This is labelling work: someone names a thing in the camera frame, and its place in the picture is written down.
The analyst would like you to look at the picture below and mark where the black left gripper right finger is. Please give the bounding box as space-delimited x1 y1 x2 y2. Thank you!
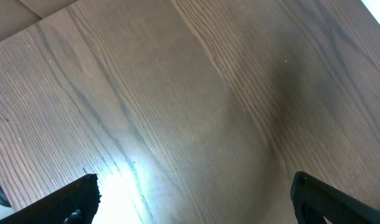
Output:
290 171 380 224

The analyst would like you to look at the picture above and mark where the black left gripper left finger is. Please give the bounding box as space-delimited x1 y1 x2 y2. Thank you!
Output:
0 174 101 224

